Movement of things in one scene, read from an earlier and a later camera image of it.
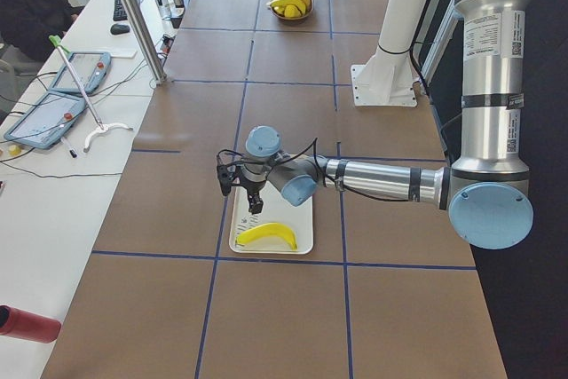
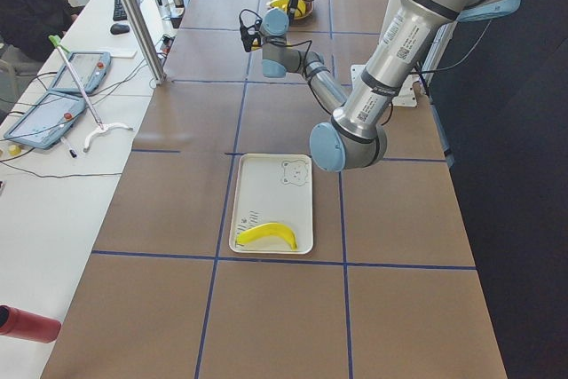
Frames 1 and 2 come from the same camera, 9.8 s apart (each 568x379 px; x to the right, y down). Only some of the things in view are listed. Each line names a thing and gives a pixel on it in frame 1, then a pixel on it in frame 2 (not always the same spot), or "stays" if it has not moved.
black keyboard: (119, 12) stays
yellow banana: (267, 230) stays
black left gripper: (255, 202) to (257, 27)
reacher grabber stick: (60, 45) stays
